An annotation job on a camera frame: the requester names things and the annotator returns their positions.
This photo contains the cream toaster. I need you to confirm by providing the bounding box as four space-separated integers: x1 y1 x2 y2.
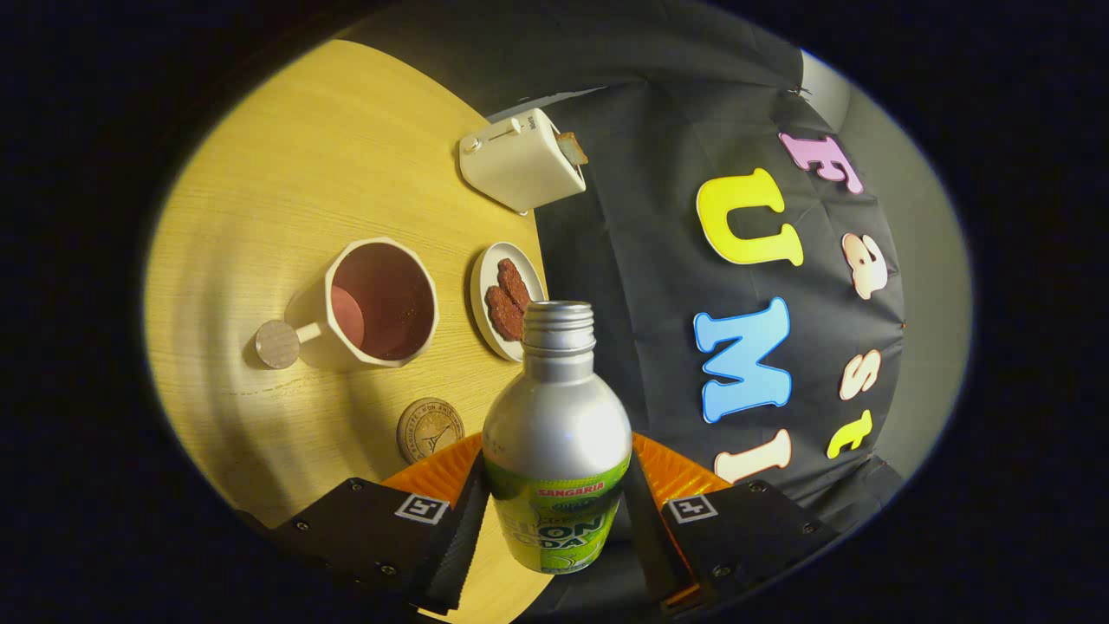
458 108 587 216

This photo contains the small white plate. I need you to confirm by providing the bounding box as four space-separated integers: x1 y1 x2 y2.
470 241 548 363

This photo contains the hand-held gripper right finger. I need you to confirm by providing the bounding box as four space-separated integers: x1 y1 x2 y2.
622 432 841 618

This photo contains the beige cup with round handle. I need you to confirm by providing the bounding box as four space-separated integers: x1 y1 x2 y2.
255 237 440 372

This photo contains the brown cookie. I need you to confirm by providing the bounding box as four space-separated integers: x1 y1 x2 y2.
485 286 525 341
496 258 533 313

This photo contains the silver bottle with green label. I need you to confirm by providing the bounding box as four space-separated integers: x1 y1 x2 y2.
482 300 633 575

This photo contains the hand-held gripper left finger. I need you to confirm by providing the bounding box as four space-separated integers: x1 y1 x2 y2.
251 432 490 616

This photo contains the wooden table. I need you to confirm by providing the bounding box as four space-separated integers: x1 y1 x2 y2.
143 39 555 624

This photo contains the round wooden coaster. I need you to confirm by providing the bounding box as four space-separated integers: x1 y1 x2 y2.
397 397 466 465

